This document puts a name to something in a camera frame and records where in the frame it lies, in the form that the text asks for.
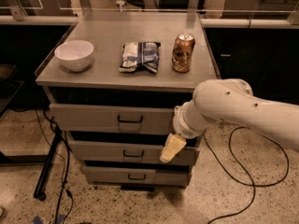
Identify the orange soda can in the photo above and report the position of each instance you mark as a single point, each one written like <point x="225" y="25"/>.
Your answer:
<point x="182" y="52"/>

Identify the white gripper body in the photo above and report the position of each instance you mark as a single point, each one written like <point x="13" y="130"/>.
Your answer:
<point x="182" y="125"/>

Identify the grey top drawer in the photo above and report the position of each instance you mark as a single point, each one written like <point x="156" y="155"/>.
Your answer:
<point x="113" y="119"/>

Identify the white horizontal rail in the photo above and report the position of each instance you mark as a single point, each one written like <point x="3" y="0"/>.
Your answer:
<point x="208" y="23"/>

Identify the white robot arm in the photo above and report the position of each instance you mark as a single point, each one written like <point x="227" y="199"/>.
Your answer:
<point x="231" y="100"/>

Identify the grey drawer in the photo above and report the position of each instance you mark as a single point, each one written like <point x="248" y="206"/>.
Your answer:
<point x="117" y="147"/>
<point x="110" y="172"/>
<point x="113" y="119"/>

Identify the grey drawer cabinet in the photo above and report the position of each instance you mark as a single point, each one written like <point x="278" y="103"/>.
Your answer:
<point x="103" y="84"/>

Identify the black stand leg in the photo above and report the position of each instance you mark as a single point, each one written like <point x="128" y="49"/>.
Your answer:
<point x="39" y="193"/>

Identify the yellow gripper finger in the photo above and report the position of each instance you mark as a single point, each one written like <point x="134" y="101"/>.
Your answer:
<point x="173" y="145"/>

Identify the blue white snack bag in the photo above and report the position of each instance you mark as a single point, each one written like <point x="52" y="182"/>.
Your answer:
<point x="140" y="55"/>

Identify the grey bottom drawer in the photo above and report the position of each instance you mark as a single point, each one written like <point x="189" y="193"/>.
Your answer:
<point x="110" y="172"/>

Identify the white bowl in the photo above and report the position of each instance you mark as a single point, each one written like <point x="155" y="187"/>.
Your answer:
<point x="75" y="55"/>

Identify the grey middle drawer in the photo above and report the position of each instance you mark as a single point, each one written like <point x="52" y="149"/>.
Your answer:
<point x="117" y="147"/>

